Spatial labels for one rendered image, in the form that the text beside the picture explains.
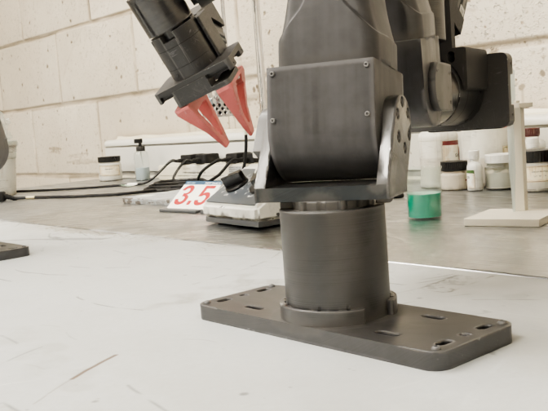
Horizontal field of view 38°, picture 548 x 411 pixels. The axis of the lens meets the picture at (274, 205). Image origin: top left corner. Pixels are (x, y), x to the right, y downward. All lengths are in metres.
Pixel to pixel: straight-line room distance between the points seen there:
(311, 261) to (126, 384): 0.12
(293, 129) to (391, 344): 0.14
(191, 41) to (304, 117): 0.46
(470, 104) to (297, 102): 0.28
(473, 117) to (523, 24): 0.67
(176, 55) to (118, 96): 1.44
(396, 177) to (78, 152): 2.16
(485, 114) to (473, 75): 0.05
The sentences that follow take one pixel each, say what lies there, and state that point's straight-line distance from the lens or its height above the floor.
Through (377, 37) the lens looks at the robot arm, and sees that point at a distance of 0.47.
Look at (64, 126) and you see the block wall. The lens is 2.64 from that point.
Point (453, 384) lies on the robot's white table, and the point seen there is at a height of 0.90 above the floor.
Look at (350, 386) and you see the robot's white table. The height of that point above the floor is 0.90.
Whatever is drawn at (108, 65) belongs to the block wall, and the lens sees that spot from 2.38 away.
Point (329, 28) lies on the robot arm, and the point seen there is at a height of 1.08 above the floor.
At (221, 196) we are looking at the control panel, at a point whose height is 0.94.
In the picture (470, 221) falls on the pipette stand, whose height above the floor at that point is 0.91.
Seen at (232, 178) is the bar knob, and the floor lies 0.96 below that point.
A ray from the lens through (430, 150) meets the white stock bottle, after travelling 1.30.
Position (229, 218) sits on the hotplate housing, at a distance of 1.00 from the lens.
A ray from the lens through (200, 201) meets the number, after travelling 1.21.
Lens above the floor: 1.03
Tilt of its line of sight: 6 degrees down
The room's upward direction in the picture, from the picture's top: 4 degrees counter-clockwise
